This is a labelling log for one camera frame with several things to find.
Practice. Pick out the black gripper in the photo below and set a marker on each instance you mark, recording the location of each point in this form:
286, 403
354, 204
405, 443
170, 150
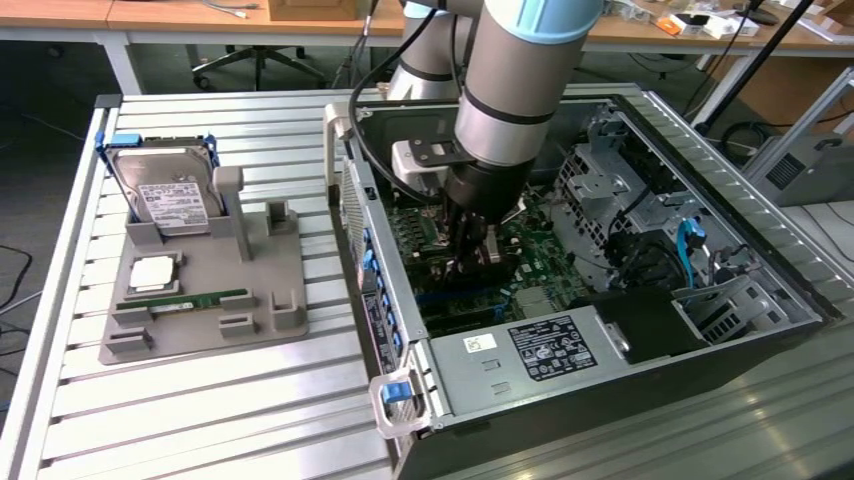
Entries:
488, 190

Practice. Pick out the black graphics card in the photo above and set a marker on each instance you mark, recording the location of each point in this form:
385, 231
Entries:
488, 272

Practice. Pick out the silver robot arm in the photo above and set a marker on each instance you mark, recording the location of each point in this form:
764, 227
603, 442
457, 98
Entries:
521, 75

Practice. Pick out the green motherboard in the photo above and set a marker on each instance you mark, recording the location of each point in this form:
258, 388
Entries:
534, 250

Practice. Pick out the metal disk bay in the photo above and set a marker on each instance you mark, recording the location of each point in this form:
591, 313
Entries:
595, 185

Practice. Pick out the silver chipset heatsink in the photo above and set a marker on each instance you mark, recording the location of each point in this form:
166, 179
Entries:
534, 301

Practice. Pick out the long black expansion slot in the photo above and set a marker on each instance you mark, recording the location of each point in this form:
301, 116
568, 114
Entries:
468, 326
461, 311

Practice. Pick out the black fan shroud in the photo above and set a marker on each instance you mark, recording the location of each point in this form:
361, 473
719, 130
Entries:
641, 320

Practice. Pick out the cluttered wooden desk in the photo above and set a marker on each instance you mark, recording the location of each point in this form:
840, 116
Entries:
621, 30

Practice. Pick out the grey power supply unit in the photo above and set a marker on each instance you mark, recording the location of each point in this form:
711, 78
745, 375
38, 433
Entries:
468, 380

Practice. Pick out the black office chair base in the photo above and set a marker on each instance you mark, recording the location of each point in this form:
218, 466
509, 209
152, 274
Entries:
257, 55

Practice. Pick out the cardboard box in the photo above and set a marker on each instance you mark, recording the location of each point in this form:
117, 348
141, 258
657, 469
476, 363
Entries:
314, 10

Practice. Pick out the white black desk device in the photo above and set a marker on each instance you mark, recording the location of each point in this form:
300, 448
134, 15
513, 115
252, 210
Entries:
715, 27

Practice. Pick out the silver hard disk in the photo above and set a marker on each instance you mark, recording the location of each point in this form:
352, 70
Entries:
168, 200

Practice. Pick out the grey desktop computer case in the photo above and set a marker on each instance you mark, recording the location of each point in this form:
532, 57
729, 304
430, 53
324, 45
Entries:
668, 395

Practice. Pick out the green RAM stick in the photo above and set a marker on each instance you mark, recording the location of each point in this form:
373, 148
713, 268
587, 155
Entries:
194, 301

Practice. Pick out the grey equipment cabinet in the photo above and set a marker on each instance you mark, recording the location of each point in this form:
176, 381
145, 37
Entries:
821, 170

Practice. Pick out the black tripod pole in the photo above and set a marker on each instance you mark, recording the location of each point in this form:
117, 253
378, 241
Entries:
768, 50

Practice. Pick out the grey parts rack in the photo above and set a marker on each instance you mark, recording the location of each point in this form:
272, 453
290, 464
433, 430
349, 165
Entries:
201, 330

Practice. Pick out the silver CPU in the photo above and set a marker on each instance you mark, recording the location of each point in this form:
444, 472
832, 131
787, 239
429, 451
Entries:
154, 275

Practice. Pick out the blue disk carrier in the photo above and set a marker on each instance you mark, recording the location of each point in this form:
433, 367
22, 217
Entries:
127, 141

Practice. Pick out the long wooden desk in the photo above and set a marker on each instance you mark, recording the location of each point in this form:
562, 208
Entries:
168, 17

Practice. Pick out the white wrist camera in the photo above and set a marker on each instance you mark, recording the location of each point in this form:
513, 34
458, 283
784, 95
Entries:
414, 170

